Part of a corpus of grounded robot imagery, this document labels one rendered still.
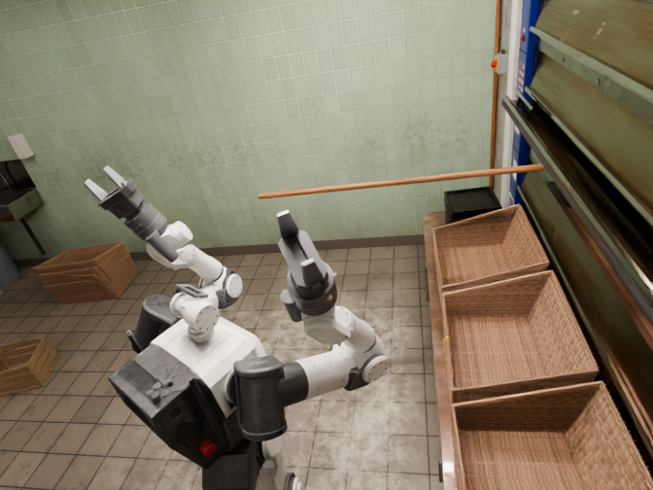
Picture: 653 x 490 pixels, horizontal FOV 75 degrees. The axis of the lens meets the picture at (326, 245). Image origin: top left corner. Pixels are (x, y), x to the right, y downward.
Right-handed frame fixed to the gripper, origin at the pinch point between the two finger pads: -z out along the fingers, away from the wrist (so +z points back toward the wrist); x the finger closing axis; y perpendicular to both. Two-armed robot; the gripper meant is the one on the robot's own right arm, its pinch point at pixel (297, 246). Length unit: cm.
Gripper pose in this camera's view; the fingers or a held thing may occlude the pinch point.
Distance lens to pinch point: 69.0
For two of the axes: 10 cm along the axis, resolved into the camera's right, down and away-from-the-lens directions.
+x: -4.1, -7.3, 5.5
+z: 1.4, 5.4, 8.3
